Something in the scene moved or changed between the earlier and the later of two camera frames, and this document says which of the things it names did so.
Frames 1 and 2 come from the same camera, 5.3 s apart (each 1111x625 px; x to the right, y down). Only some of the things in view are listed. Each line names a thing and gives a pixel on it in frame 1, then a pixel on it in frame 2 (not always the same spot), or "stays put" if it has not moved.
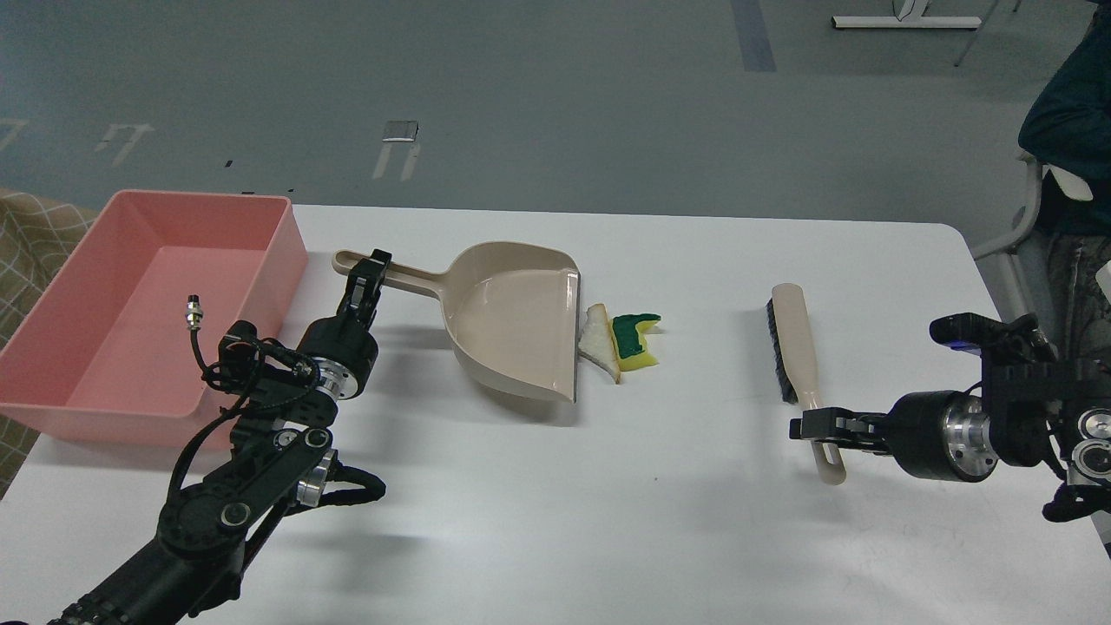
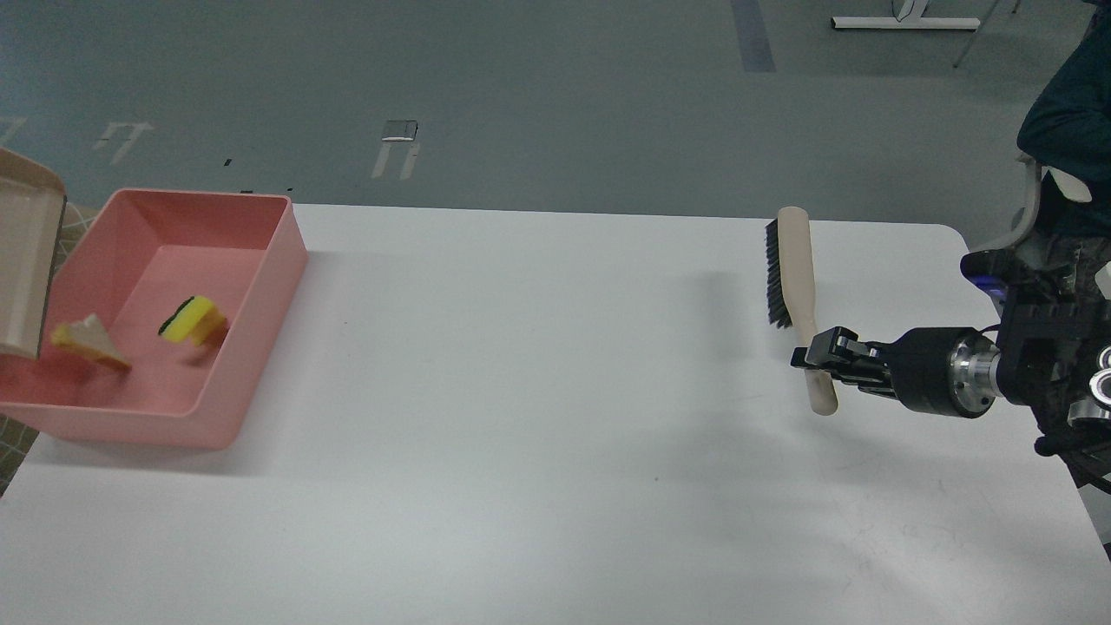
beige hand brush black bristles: [788, 395] to [791, 290]
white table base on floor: [909, 16] stays put
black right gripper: [941, 435] to [951, 371]
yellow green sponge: [628, 336] to [197, 320]
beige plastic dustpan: [513, 311] to [32, 207]
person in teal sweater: [1068, 127] stays put
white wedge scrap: [598, 341] to [89, 337]
